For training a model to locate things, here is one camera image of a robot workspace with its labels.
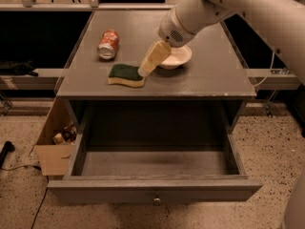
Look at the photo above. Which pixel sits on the cardboard box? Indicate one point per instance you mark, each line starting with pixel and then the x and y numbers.
pixel 53 149

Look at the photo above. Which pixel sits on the black object on floor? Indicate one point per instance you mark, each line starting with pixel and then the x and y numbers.
pixel 7 148

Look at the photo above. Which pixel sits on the green and yellow sponge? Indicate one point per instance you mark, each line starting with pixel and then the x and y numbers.
pixel 126 75

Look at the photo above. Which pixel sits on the black item on ledge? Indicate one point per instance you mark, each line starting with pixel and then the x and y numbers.
pixel 17 68

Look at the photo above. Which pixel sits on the orange soda can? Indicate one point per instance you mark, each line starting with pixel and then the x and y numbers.
pixel 108 45

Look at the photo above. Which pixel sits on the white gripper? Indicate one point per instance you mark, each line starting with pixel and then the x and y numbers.
pixel 171 31

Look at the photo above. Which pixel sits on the snack packets in box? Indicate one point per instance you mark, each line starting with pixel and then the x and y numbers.
pixel 66 136

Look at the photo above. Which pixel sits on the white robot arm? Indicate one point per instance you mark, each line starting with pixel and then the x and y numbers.
pixel 281 24

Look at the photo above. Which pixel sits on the metal drawer knob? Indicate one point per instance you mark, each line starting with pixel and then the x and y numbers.
pixel 156 200

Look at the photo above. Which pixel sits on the white paper bowl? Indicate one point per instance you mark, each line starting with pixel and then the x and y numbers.
pixel 178 57

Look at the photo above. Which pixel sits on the grey cabinet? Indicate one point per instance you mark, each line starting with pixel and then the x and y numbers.
pixel 214 71

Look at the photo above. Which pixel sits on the open grey top drawer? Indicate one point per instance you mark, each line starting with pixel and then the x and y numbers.
pixel 211 171

